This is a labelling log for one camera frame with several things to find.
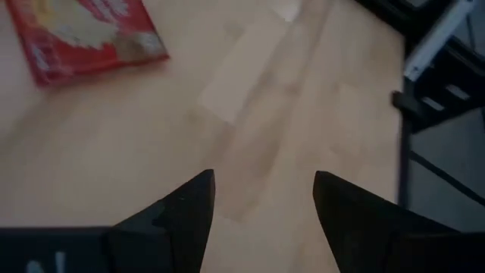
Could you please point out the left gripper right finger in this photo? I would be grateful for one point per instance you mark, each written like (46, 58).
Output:
(363, 235)

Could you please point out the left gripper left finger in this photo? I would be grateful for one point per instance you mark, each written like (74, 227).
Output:
(174, 235)

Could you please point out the red Orville popcorn bag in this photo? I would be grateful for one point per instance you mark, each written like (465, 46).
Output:
(83, 34)

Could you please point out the black table clamp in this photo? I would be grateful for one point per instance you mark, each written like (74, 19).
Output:
(403, 101)

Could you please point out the white metal strip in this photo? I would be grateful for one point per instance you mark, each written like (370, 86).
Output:
(435, 41)

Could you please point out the black table frame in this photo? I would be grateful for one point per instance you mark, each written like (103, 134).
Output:
(454, 68)

